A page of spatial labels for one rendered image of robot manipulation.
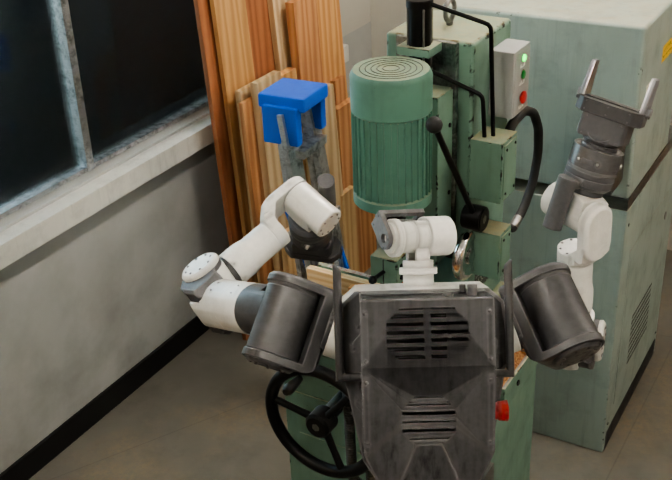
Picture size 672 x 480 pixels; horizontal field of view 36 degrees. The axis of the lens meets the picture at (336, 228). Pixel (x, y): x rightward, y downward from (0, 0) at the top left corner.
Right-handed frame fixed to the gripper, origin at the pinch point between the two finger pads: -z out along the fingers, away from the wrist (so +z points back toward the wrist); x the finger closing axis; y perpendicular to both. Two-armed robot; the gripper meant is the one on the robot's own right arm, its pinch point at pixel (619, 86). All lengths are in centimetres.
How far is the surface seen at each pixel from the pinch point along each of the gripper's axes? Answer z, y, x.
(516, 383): 71, 25, 7
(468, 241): 50, 39, 33
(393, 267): 58, 24, 42
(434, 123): 19.9, 10.2, 36.0
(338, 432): 103, 23, 44
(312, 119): 52, 91, 113
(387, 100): 19, 10, 48
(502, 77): 13, 46, 39
